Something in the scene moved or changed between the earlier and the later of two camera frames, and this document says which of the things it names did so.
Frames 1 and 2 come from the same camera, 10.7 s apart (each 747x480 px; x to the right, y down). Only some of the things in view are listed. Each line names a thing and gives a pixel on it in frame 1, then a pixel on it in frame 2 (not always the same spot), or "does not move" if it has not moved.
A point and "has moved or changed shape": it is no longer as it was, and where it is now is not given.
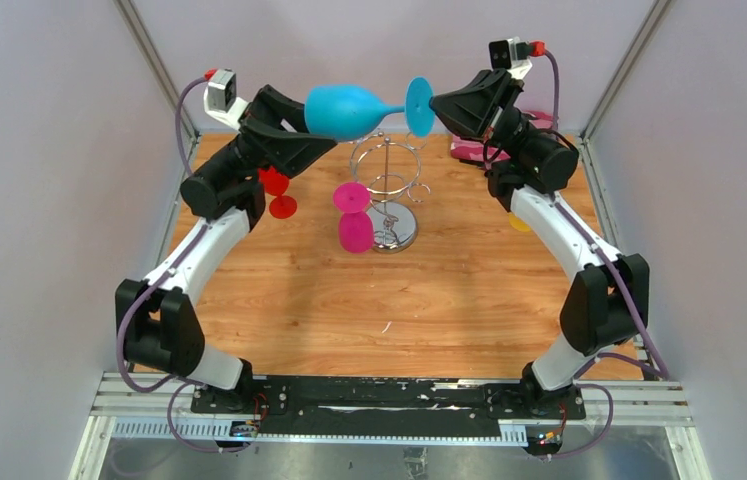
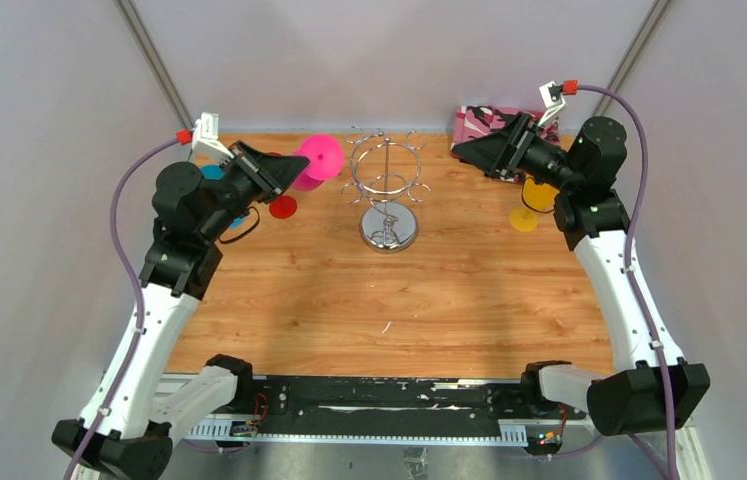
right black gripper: x=473 y=109 -> x=504 y=149
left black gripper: x=288 y=152 -> x=271 y=173
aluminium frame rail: x=159 y=408 does not move
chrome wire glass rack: x=388 y=171 does not move
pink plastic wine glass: x=356 y=227 -> x=327 y=161
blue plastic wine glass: x=346 y=111 has moved or changed shape
